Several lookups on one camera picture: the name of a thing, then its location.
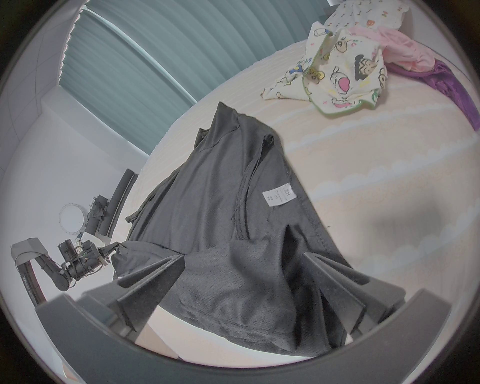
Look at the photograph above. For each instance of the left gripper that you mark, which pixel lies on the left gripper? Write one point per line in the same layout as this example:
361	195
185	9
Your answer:
99	255

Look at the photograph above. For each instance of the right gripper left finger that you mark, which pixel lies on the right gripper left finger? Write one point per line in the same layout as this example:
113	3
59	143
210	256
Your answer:
146	292

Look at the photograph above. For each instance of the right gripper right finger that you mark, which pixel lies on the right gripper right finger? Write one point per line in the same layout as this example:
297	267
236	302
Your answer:
356	296

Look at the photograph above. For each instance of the black T-shirt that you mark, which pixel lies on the black T-shirt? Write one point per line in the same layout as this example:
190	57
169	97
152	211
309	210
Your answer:
210	187

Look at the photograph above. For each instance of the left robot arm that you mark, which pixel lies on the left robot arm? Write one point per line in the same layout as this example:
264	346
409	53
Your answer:
56	275

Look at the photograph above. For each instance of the bed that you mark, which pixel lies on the bed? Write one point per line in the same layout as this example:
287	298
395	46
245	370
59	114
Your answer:
375	187

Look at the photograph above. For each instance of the dark grey dressing table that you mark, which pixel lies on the dark grey dressing table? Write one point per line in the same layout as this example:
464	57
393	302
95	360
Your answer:
96	225

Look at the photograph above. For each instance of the round white mirror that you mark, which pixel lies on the round white mirror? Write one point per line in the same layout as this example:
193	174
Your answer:
71	218

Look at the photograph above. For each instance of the dark grey garment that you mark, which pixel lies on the dark grey garment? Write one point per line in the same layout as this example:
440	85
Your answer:
98	206

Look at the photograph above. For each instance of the black chest of drawers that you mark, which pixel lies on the black chest of drawers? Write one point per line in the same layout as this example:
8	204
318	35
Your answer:
122	198

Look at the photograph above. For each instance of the blue-green curtain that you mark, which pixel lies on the blue-green curtain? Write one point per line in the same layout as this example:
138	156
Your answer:
112	86
210	37

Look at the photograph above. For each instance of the white printed pyjamas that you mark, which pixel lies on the white printed pyjamas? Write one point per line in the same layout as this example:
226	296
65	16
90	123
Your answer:
337	75

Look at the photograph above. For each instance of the purple garment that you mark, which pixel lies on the purple garment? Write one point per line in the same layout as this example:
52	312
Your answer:
453	90

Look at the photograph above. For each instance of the pink garment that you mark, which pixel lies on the pink garment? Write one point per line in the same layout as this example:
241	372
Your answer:
408	48

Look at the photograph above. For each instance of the white printed pillow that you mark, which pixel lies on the white printed pillow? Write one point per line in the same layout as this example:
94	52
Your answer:
375	11

